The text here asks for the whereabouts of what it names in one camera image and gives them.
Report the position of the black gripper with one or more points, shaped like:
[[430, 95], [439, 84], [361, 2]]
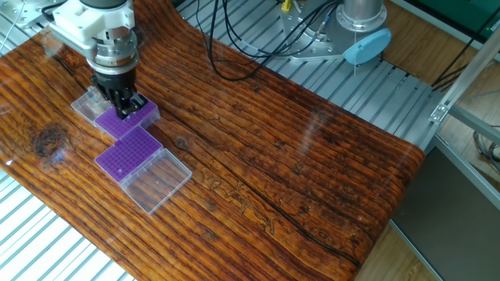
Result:
[[115, 84]]

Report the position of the purple tip holder clear lid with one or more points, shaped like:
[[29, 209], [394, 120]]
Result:
[[156, 183], [113, 125]]

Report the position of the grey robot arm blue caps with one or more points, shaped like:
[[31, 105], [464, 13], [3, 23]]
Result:
[[367, 47]]

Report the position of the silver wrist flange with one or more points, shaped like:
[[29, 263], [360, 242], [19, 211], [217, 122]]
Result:
[[113, 54]]

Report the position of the perforated metal plate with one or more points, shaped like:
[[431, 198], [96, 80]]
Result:
[[23, 9]]

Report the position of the glossy wood grain sheet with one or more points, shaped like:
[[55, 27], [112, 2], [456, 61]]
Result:
[[273, 175]]

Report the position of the yellow connector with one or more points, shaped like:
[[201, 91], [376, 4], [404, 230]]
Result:
[[286, 4]]

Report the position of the metal connector blue rings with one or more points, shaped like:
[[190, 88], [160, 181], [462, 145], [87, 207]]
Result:
[[320, 26]]

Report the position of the dark grey panel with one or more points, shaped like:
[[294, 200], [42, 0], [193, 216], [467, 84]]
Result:
[[449, 234]]

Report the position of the white wrist mounting bracket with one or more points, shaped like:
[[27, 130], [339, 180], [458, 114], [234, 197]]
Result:
[[82, 23]]

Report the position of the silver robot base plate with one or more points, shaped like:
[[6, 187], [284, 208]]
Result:
[[308, 48]]

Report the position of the aluminium frame post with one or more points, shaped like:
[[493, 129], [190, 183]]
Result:
[[468, 74]]

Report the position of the aluminium frame rail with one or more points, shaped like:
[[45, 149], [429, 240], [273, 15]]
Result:
[[476, 125]]

